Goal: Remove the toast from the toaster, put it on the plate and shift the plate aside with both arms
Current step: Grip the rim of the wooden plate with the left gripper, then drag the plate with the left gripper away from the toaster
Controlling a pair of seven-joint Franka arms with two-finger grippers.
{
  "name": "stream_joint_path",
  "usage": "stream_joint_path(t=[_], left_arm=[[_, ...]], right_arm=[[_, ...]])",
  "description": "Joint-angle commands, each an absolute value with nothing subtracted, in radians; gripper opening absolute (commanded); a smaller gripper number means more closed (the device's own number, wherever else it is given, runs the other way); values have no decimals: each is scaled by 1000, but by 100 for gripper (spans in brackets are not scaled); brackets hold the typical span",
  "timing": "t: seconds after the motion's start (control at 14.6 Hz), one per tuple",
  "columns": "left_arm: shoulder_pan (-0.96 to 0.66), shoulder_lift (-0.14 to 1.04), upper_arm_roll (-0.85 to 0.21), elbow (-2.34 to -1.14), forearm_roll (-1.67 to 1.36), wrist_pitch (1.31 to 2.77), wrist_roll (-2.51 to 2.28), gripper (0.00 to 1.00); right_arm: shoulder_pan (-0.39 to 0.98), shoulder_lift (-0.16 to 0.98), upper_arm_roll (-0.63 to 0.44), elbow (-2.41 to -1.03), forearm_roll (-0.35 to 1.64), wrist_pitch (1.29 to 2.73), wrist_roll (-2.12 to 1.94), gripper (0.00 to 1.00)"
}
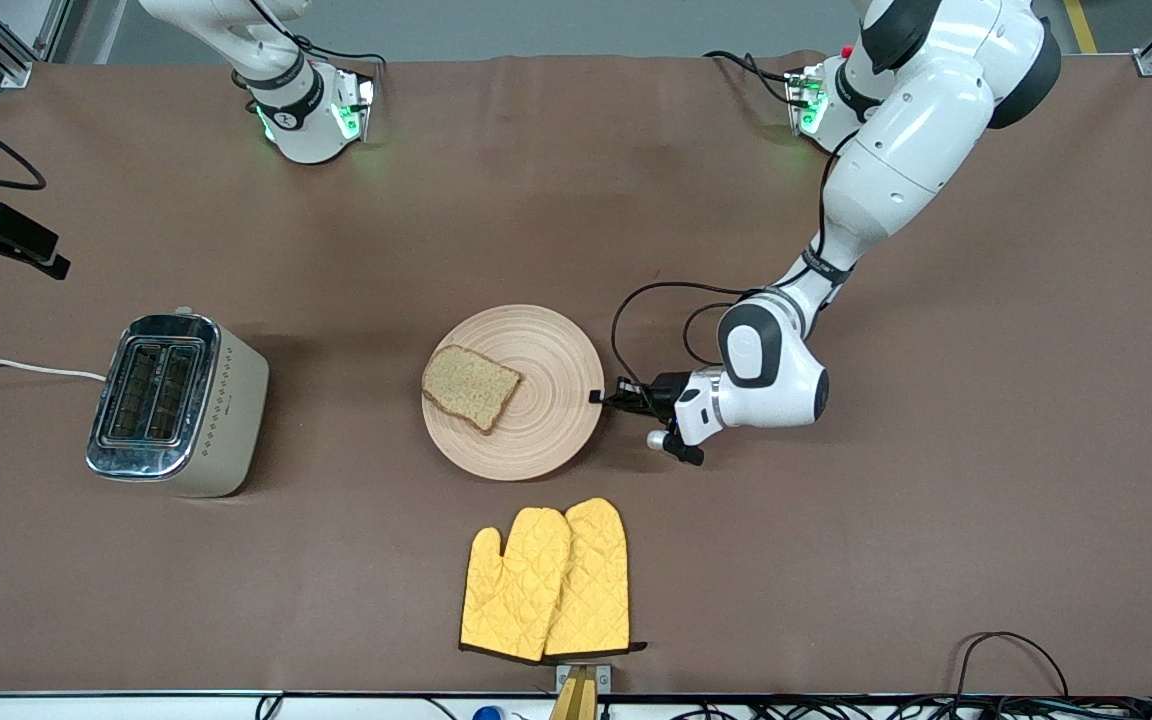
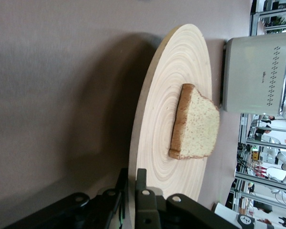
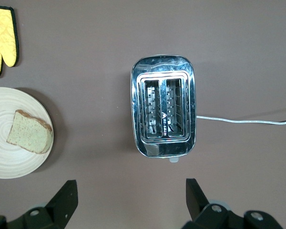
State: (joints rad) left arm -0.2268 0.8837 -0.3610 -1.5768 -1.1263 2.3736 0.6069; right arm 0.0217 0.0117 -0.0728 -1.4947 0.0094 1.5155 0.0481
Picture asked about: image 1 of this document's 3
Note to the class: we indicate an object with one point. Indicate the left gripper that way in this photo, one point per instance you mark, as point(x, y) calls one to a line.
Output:
point(663, 391)

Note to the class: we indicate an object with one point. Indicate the round light wooden plate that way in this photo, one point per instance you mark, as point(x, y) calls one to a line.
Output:
point(551, 410)

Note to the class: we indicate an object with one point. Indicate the brown bread toast slice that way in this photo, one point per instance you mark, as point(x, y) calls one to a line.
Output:
point(469, 388)

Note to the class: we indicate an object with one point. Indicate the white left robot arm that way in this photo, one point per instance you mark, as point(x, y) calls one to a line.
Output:
point(906, 150)

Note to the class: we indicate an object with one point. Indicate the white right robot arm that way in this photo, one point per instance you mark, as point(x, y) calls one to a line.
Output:
point(298, 120)

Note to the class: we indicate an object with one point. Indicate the yellow quilted oven mitt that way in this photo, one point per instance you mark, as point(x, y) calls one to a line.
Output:
point(598, 580)
point(511, 590)

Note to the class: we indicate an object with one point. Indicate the silver beige toaster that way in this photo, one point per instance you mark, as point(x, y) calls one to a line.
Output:
point(231, 420)

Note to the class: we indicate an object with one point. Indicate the brown table cover cloth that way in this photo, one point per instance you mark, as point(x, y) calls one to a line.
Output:
point(936, 550)

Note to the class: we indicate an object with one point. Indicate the small blue cap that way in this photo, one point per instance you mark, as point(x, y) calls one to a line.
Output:
point(487, 714)

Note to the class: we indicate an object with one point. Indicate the wooden stand with metal bracket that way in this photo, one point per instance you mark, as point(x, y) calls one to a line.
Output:
point(578, 690)

